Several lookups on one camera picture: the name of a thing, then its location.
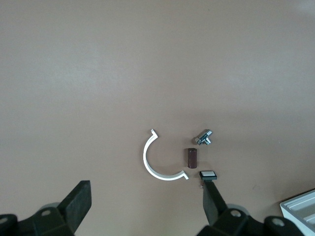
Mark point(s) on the chrome metal tee fitting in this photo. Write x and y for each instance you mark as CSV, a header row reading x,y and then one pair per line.
x,y
203,137

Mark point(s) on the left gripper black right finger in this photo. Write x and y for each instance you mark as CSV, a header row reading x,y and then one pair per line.
x,y
211,204

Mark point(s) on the white drawer cabinet housing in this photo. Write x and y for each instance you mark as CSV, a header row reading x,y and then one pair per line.
x,y
300,211

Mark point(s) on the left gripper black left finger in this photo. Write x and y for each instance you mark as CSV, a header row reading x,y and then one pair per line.
x,y
73,204

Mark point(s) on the dark brown cylinder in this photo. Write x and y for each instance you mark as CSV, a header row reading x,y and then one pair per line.
x,y
192,158

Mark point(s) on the white square push button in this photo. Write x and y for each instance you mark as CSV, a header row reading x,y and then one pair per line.
x,y
208,174

